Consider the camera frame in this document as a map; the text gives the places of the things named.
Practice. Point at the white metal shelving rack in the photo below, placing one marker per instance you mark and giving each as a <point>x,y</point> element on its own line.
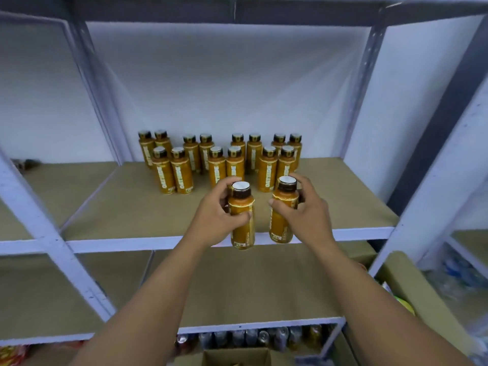
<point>343,202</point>

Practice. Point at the plain brown carton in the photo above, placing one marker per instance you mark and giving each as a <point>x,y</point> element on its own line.
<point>427,301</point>

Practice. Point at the person's right hand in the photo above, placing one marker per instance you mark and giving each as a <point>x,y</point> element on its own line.
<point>311,221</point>

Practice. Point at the red yellow snack packet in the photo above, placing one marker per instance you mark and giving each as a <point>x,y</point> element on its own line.
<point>9,354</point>

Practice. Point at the person's right forearm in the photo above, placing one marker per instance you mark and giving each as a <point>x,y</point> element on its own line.
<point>389,308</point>

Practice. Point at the row of silver cans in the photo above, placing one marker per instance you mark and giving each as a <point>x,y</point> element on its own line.
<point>251,337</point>

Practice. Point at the orange bottle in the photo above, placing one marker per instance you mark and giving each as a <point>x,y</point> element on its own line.
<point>280,228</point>
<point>242,228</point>

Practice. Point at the person's left hand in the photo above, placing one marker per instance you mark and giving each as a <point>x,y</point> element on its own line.
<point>213,221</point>

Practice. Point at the group of orange Oatside bottles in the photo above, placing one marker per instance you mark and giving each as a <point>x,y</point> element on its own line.
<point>221,160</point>

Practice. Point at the striped red cloth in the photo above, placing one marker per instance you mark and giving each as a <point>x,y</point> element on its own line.
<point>24,164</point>

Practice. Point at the green yellow snack packet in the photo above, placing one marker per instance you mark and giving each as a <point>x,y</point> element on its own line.
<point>406,305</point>

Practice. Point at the person's left forearm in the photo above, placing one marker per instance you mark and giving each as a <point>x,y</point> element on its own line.
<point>145,308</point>

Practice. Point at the brown cardboard box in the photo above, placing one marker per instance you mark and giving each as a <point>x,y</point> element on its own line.
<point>229,358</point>

